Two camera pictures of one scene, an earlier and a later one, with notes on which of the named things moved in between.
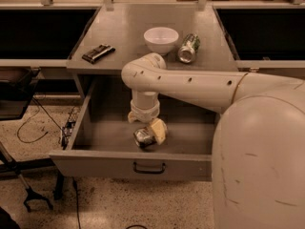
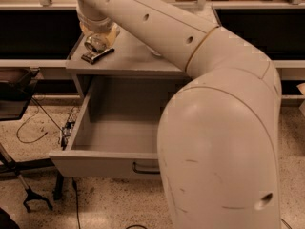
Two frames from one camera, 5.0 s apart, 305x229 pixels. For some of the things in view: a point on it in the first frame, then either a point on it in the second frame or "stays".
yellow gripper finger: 131,116 -> 87,32
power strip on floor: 69,128 stays
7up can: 144,137 -> 96,43
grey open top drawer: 104,144 stays
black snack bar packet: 98,52 stays
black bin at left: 16,85 stays
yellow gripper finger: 159,130 -> 111,36
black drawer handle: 149,172 stays
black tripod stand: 10,167 stays
